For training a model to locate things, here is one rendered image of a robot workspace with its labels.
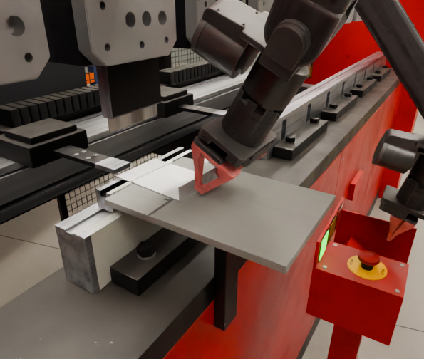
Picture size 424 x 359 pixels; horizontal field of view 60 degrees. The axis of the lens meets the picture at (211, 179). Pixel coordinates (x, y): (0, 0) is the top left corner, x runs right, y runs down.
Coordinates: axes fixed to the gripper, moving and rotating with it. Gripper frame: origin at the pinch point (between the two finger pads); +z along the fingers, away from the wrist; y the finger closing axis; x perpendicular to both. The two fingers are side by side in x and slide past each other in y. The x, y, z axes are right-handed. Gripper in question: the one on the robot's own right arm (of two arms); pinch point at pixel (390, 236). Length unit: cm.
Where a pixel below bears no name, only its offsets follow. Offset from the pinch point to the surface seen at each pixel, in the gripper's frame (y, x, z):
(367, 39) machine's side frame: 41, -182, -13
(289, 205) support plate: 16.6, 31.9, -16.8
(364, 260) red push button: 3.2, 11.5, 0.2
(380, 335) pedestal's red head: -5.0, 15.2, 11.3
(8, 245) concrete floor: 162, -16, 119
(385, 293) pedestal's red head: -2.0, 15.2, 2.0
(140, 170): 40, 33, -12
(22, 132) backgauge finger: 63, 37, -10
